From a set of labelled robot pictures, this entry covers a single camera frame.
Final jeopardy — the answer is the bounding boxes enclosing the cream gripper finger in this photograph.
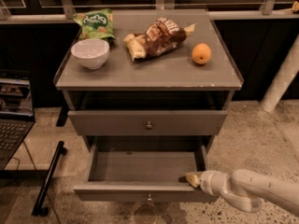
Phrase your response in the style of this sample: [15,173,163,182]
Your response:
[185,172,202,188]

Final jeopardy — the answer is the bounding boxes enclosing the grey drawer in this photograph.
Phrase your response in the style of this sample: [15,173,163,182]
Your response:
[74,136,217,203]
[68,110,227,136]

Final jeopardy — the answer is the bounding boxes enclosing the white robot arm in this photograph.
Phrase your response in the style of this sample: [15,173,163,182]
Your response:
[186,99,299,217]

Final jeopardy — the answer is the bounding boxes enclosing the grey drawer cabinet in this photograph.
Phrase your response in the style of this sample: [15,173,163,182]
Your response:
[52,8,245,203]

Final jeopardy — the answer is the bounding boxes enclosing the grey top drawer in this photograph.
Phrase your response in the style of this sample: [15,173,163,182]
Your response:
[68,110,227,136]

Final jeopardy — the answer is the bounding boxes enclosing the orange fruit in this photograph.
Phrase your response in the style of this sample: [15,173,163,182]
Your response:
[192,43,212,65]

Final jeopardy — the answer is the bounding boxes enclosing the brown chip bag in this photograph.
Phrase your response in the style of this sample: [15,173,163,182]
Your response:
[123,18,195,61]

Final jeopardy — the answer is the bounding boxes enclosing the black laptop stand leg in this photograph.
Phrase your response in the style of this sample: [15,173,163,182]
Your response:
[31,141,67,217]

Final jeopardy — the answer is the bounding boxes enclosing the white ceramic bowl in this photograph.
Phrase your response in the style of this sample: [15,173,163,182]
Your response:
[71,38,110,70]

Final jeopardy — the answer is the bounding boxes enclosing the green snack bag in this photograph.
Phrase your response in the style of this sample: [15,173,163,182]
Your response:
[73,8,115,43]

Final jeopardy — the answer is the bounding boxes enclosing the black laptop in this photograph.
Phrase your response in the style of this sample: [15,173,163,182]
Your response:
[0,69,36,171]

